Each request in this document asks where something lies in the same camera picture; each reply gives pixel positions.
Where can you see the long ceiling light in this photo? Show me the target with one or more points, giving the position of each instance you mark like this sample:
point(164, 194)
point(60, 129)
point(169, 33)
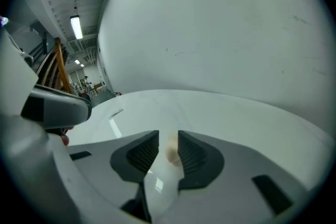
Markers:
point(76, 27)

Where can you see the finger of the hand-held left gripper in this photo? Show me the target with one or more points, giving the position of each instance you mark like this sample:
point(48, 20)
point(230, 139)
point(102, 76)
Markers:
point(39, 165)

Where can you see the brown wooden chair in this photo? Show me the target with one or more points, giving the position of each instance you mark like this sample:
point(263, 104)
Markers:
point(61, 70)

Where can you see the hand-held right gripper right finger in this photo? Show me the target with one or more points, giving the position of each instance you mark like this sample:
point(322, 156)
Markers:
point(199, 160)

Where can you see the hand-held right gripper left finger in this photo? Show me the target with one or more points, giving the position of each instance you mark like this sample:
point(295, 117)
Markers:
point(136, 157)

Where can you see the small beige object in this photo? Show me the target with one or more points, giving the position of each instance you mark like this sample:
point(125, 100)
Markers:
point(172, 152)

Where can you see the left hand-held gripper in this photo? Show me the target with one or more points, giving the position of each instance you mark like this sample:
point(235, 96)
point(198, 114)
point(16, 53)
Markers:
point(13, 81)

